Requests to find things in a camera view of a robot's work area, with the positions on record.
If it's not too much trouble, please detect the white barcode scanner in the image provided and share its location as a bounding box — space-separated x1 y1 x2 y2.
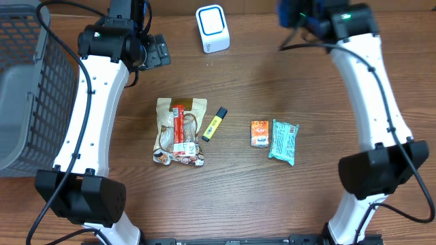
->
196 4 230 54

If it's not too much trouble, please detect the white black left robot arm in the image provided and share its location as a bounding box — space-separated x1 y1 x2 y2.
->
35 1 170 244

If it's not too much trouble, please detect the red stick snack packet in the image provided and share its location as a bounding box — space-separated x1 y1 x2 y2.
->
172 105 197 157

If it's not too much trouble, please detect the grey plastic shopping basket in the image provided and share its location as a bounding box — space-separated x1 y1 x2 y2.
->
1 0 78 178

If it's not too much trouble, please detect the yellow highlighter pen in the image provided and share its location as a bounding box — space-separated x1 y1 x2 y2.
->
202 107 228 142

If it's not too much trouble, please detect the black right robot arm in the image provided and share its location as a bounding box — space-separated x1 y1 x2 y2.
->
277 0 429 244

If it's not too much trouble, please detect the small orange snack box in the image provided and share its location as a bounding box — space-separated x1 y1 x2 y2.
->
251 120 269 148

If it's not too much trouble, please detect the teal orange snack pack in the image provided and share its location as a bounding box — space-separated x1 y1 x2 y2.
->
268 119 300 166

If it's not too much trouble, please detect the beige brown snack pouch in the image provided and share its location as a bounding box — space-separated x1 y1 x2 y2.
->
153 98 207 167

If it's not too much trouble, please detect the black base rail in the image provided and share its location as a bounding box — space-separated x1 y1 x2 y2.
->
139 233 384 245

